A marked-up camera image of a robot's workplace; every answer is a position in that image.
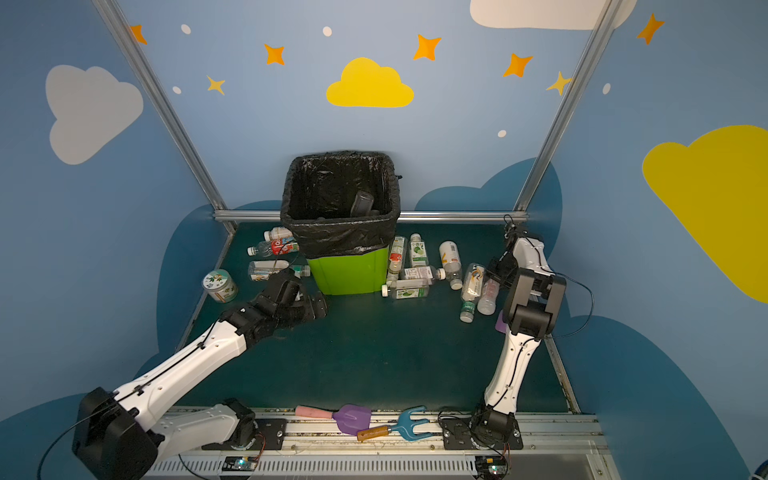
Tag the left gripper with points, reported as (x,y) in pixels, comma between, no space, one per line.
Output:
(301,302)

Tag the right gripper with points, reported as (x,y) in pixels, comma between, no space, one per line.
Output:
(501,271)

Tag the slim red cap bottle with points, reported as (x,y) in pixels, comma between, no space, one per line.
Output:
(487,301)

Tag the clear bottle green neck band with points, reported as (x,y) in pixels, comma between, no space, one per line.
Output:
(362,205)

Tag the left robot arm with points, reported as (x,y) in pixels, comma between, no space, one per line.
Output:
(117,436)

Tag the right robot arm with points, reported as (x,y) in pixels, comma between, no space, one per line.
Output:
(529,314)

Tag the green bin with black liner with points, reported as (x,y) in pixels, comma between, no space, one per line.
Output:
(347,256)

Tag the clear flat white label bottle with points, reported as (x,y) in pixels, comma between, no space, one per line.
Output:
(262,270)

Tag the white label bottle far right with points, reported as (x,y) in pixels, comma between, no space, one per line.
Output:
(451,264)

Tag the red green label bottle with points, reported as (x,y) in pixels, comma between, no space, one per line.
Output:
(267,249)

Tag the white orange milk tea bottle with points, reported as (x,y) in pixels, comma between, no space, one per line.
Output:
(277,233)

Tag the round tin with printed lid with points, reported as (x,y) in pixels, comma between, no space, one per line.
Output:
(220,286)

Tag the purple text label bottle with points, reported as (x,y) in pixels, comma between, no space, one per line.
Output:
(429,273)

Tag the clear square bottle white cap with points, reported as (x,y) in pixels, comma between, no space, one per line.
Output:
(405,289)

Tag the tall red white label bottle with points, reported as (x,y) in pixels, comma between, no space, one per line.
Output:
(395,260)

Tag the left circuit board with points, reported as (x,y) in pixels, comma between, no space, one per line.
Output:
(240,464)

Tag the circuit board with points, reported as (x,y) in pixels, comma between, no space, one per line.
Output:
(490,468)
(240,464)

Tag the right circuit board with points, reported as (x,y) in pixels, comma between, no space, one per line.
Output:
(490,468)

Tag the purple spatula pink handle right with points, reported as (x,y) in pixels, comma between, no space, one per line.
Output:
(501,325)

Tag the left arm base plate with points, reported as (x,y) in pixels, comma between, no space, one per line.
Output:
(262,434)

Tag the purple shovel pink handle front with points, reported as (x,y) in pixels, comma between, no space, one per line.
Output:
(350,419)

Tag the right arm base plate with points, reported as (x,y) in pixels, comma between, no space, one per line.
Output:
(481,434)

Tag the blue fork rake wooden handle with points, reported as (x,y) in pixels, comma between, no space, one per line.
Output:
(404,427)

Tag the right aluminium frame post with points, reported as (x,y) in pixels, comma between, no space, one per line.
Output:
(607,21)

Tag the aluminium frame post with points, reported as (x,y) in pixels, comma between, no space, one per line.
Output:
(607,21)
(114,19)

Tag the left aluminium frame post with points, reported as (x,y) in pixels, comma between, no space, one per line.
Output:
(114,19)

